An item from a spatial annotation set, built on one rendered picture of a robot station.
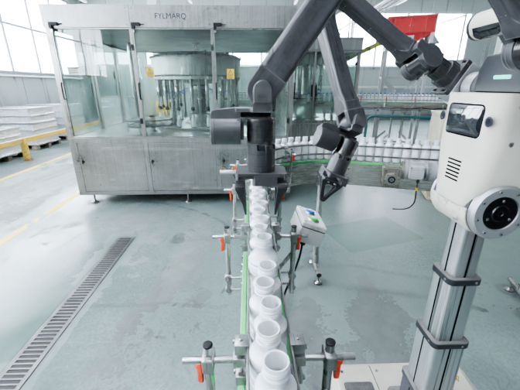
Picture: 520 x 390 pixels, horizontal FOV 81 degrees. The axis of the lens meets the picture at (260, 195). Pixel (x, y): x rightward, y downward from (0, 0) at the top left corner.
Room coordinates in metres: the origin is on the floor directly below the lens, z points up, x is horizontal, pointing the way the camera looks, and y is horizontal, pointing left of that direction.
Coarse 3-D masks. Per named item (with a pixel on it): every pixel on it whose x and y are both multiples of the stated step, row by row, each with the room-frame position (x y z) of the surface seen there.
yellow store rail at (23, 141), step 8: (64, 128) 8.01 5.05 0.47; (32, 136) 6.78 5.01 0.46; (40, 136) 7.03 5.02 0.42; (48, 136) 7.29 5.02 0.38; (0, 144) 5.84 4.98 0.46; (8, 144) 6.03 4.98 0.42; (16, 144) 6.25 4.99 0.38; (24, 144) 6.45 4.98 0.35; (24, 152) 6.44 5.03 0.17; (24, 160) 6.42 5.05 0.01
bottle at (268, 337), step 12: (264, 324) 0.39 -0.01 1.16; (276, 324) 0.38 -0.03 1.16; (264, 336) 0.35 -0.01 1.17; (276, 336) 0.36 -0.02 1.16; (252, 348) 0.37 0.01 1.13; (264, 348) 0.35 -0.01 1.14; (276, 348) 0.36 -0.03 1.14; (252, 360) 0.35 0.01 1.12; (252, 372) 0.35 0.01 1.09; (252, 384) 0.36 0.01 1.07
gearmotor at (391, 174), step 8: (408, 160) 2.01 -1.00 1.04; (416, 160) 2.01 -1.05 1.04; (384, 168) 2.00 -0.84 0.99; (392, 168) 1.99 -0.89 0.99; (400, 168) 1.98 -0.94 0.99; (408, 168) 1.95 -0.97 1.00; (416, 168) 1.90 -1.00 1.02; (424, 168) 1.89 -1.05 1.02; (432, 168) 1.92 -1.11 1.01; (384, 176) 2.00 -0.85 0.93; (392, 176) 1.98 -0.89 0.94; (400, 176) 1.97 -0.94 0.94; (408, 176) 1.94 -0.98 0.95; (416, 176) 1.90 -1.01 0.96; (424, 176) 1.93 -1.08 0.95; (432, 176) 1.91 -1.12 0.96; (384, 184) 2.00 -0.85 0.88; (392, 184) 1.97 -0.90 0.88; (416, 184) 1.92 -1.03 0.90; (416, 192) 1.92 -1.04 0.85; (392, 208) 2.09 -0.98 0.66; (408, 208) 1.99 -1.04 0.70
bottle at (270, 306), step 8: (264, 296) 0.44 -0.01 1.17; (272, 296) 0.45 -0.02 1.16; (264, 304) 0.44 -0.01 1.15; (272, 304) 0.45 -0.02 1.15; (280, 304) 0.42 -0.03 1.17; (264, 312) 0.42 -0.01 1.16; (272, 312) 0.41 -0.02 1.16; (280, 312) 0.42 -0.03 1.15; (256, 320) 0.43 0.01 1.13; (280, 320) 0.42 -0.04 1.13; (256, 328) 0.42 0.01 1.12; (280, 328) 0.41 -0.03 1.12
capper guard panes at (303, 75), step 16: (304, 64) 5.84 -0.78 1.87; (320, 64) 5.85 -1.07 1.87; (352, 64) 5.87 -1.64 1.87; (304, 80) 5.85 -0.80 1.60; (320, 80) 5.85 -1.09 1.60; (352, 80) 5.87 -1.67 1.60; (304, 96) 5.85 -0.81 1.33; (320, 96) 5.85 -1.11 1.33; (304, 112) 5.85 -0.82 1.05; (320, 112) 5.86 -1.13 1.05
